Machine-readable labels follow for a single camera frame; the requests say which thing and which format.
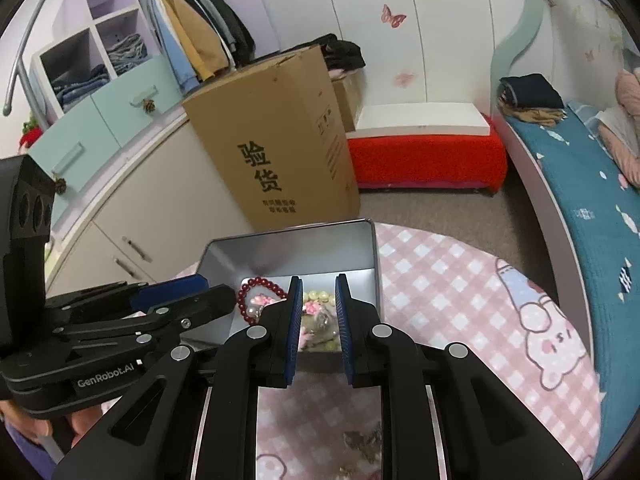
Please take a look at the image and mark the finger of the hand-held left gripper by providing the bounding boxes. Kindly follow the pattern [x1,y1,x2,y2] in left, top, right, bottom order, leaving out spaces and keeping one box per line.
[45,274,209,328]
[55,284,237,361]

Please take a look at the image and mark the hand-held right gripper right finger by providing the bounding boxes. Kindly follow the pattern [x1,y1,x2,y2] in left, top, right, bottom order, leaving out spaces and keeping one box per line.
[335,274,598,480]

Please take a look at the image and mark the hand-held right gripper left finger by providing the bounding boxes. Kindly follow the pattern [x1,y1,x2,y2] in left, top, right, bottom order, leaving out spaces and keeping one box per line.
[50,275,304,480]

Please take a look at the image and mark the metal keychain with charms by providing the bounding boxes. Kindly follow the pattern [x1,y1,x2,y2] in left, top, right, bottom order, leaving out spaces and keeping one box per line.
[301,300,341,343]

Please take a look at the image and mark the cream bead bracelet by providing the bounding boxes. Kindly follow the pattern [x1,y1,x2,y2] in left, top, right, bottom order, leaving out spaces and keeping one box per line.
[300,287,341,353]

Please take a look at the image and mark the dark red bead bracelet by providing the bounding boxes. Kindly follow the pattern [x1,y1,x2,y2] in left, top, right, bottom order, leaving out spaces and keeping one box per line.
[236,276,290,325]

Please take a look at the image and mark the grey metal tin box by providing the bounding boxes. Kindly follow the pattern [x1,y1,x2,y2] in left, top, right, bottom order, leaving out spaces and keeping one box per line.
[191,218,441,480]

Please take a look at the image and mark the beige curved cabinet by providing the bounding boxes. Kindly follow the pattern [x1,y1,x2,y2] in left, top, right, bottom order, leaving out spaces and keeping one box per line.
[45,110,251,301]

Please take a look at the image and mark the pink checked bear tablecloth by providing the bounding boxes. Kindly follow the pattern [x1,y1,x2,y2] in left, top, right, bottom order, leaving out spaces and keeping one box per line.
[100,222,606,480]

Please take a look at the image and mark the red strawberry plush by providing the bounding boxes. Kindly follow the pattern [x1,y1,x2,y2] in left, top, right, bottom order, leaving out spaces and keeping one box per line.
[17,115,46,150]

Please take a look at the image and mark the grey metal handrail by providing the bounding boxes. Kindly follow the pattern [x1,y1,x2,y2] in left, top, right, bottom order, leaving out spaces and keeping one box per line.
[1,0,66,113]

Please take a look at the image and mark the large cardboard box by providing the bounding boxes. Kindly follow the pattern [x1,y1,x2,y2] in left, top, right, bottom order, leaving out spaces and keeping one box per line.
[181,44,362,233]

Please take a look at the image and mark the red ottoman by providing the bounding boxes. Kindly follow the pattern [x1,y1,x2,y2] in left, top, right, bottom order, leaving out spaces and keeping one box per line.
[346,115,508,195]

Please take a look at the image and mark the folded blue jeans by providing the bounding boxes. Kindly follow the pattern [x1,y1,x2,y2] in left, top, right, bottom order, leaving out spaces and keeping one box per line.
[50,62,110,106]

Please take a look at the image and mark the teal drawer cabinet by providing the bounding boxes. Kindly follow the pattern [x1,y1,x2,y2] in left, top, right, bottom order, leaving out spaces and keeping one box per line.
[27,55,186,231]

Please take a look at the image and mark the white board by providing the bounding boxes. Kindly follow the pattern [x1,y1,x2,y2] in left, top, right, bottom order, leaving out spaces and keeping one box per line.
[347,102,490,140]

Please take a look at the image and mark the small cardboard box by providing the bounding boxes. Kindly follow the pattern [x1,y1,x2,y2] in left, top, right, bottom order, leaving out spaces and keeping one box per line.
[330,72,363,133]

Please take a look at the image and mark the folded light denim clothes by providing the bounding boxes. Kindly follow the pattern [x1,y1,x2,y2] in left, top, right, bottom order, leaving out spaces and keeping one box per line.
[105,34,148,73]

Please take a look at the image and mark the light blue hanging shirt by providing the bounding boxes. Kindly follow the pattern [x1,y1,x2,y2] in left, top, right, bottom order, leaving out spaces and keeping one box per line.
[140,0,198,96]

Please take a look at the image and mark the tan hanging jacket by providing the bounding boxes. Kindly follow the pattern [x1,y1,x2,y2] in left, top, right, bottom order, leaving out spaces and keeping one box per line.
[157,0,228,81]

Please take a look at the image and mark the black hanging jacket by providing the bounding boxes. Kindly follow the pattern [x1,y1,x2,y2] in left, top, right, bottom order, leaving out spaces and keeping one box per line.
[197,0,256,66]

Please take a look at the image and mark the blue printed bedsheet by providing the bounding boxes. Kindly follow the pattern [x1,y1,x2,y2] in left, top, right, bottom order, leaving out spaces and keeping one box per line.
[510,100,640,476]

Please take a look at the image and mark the black clothing pile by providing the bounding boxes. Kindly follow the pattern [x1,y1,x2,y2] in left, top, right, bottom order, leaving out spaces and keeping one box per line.
[300,34,367,72]

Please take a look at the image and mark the folded tan clothes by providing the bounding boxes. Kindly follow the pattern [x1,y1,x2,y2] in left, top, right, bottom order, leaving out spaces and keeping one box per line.
[502,105,568,128]

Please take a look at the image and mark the folded dark clothes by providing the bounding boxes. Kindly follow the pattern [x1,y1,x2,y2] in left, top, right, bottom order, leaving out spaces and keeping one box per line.
[499,73,566,111]

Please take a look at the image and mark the white wardrobe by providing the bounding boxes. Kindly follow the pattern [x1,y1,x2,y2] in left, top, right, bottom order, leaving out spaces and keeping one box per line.
[245,0,531,106]

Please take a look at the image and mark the pink plush toy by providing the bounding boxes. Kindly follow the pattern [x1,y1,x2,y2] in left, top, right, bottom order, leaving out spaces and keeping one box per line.
[597,69,640,186]

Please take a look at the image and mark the white pillow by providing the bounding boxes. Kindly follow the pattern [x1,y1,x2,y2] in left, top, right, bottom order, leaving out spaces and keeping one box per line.
[592,107,636,151]

